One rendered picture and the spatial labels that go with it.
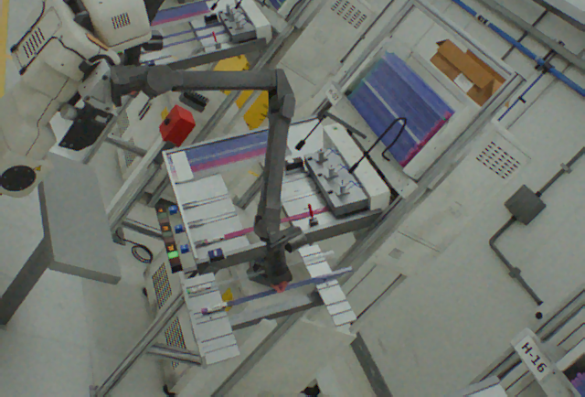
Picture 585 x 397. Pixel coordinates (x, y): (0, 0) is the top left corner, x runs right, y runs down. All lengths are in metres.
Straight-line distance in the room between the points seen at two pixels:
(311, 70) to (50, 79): 2.06
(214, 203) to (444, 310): 1.87
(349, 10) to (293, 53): 0.39
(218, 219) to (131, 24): 0.88
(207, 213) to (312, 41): 1.49
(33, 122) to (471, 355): 2.66
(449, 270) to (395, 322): 0.49
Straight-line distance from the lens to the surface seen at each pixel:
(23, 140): 1.91
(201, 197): 2.45
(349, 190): 2.32
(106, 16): 1.75
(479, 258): 3.78
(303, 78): 3.62
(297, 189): 2.43
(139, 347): 2.39
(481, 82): 2.70
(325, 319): 2.75
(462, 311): 3.76
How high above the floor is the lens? 1.80
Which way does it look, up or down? 18 degrees down
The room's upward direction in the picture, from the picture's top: 41 degrees clockwise
